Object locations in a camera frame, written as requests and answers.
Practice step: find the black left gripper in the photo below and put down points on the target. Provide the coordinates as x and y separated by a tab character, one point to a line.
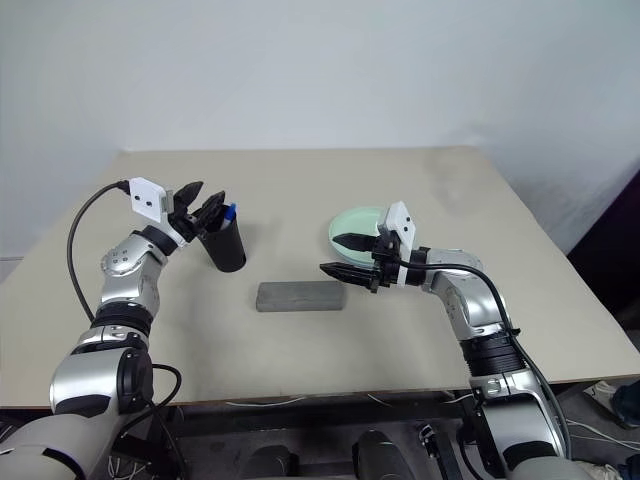
189	224

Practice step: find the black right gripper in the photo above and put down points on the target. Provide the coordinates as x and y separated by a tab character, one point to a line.
386	265

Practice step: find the blue and white pen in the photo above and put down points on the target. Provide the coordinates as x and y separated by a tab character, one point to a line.
230	212

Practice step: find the grey glasses case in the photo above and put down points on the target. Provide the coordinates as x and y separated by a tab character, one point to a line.
300	296

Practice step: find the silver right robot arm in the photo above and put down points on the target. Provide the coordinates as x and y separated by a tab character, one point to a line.
475	300

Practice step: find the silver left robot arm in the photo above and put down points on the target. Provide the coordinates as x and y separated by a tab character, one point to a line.
125	260

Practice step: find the light blue plate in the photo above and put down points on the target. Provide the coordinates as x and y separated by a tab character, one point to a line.
338	251

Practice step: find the black plastic cup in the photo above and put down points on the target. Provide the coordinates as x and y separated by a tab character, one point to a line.
227	250

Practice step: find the dark rounded shape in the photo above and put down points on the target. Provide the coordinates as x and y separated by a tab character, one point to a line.
387	455
272	462

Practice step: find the dark furniture block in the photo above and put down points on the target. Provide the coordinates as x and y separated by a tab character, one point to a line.
610	250

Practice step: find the white sneaker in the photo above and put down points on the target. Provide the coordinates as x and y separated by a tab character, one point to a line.
600	395

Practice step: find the dark blue trouser leg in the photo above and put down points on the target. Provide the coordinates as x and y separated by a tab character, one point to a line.
627	405

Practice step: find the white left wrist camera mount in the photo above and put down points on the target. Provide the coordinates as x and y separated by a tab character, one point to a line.
145	197

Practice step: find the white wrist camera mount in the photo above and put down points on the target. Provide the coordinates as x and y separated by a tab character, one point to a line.
400	222
145	197

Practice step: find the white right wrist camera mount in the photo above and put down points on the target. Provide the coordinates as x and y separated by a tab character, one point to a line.
400	222

